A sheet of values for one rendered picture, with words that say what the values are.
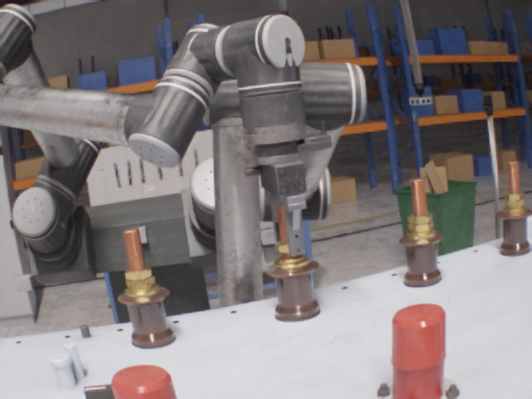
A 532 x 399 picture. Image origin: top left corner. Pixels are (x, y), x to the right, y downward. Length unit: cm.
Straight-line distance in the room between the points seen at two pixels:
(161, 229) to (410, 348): 207
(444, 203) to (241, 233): 394
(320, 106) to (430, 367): 85
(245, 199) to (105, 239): 137
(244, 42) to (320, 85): 41
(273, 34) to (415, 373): 60
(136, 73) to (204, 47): 762
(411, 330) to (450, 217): 468
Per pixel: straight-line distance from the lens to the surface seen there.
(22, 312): 581
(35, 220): 227
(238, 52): 109
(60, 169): 235
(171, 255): 273
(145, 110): 113
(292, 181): 107
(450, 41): 1057
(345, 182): 958
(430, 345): 73
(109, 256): 275
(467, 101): 1060
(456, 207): 544
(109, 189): 585
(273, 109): 106
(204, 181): 221
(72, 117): 126
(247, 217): 145
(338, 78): 146
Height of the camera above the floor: 177
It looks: 9 degrees down
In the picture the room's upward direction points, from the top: 7 degrees counter-clockwise
